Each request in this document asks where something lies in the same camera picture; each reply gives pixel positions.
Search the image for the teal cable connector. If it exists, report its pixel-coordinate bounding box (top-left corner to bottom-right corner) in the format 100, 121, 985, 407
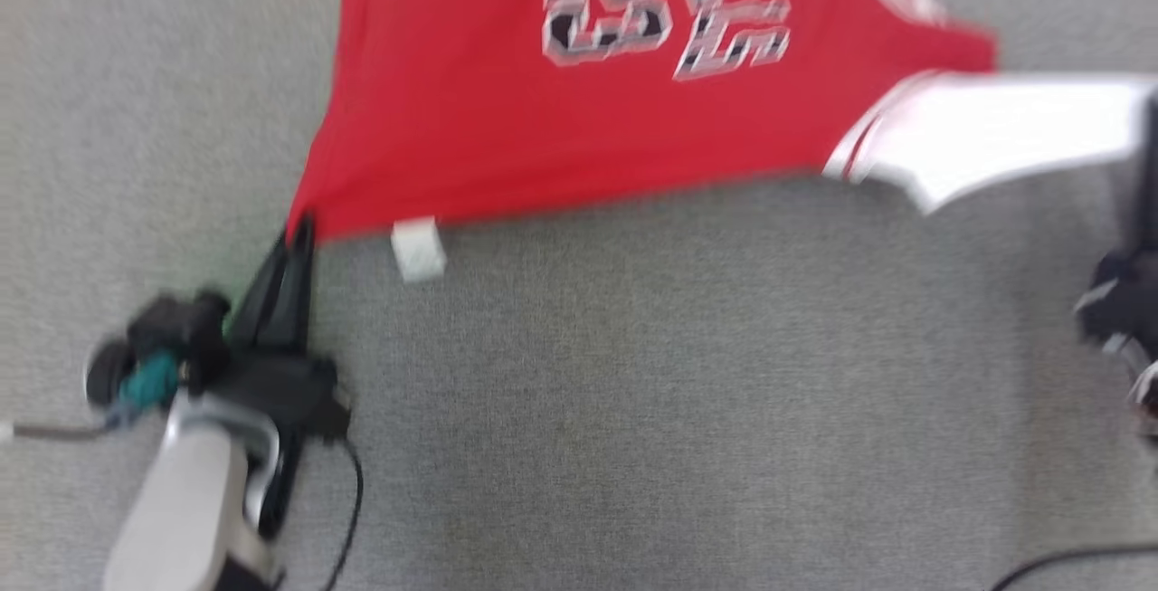
107, 350, 184, 426

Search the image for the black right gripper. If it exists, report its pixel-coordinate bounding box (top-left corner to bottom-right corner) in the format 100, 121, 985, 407
1073, 91, 1158, 348

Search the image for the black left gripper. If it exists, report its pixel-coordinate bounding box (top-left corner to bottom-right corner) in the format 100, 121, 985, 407
209, 216, 354, 441

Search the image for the red jersey with white sleeves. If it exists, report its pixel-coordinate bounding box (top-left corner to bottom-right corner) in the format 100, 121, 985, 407
285, 0, 1158, 286

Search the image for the grey fabric sofa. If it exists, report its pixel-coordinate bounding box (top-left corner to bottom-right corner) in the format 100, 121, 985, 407
0, 0, 1158, 591

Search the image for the thin black cable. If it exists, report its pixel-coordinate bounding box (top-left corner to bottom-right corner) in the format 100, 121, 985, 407
319, 435, 366, 591

